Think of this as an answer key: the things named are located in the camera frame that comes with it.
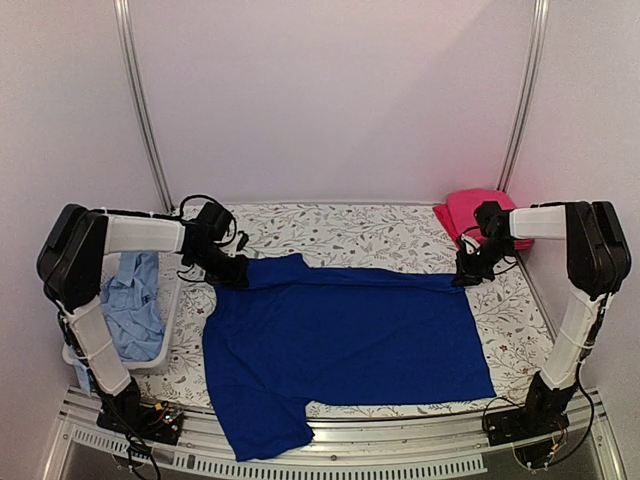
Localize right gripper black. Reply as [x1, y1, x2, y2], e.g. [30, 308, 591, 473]
[454, 238, 516, 287]

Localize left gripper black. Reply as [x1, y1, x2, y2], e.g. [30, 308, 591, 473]
[189, 243, 250, 287]

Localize blue printed t-shirt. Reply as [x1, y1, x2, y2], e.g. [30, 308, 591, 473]
[202, 254, 495, 462]

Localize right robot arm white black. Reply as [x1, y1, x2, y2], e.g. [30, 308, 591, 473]
[454, 201, 632, 436]

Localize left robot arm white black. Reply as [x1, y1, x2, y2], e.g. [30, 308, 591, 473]
[36, 201, 249, 434]

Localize white plastic laundry basket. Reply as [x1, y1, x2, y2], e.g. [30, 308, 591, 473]
[62, 249, 186, 375]

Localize folded pink garment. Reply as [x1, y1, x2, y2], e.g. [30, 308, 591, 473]
[432, 188, 535, 254]

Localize floral table mat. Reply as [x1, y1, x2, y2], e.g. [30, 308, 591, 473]
[136, 204, 552, 409]

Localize light blue shirt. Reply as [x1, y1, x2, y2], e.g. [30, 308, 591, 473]
[101, 252, 166, 362]

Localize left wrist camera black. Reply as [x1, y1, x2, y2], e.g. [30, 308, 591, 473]
[196, 201, 237, 246]

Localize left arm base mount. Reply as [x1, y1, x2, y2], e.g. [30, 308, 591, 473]
[96, 400, 184, 446]

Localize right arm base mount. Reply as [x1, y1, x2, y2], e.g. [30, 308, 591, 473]
[481, 397, 569, 446]

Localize aluminium front rail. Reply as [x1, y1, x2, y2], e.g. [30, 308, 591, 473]
[39, 388, 630, 479]

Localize right aluminium corner post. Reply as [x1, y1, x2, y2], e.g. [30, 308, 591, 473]
[497, 0, 550, 192]

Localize aluminium corner post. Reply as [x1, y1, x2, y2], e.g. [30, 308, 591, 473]
[497, 0, 550, 192]
[113, 0, 174, 212]

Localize left aluminium corner post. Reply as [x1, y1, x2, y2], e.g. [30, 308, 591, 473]
[113, 0, 174, 212]

